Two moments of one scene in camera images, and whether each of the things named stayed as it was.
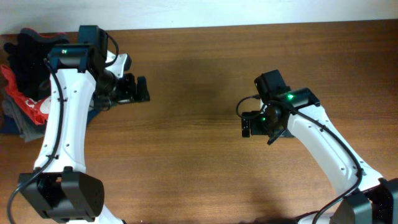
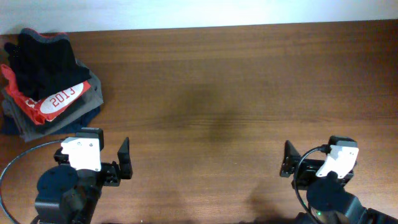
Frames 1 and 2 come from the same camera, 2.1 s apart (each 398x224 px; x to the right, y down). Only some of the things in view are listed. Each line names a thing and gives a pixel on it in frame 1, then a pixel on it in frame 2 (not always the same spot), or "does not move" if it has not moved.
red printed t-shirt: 37,111 does not move
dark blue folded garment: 10,126 does not move
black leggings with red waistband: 27,55 does not move
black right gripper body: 263,124 -> 306,171
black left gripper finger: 142,94 -> 125,160
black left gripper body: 112,88 -> 110,173
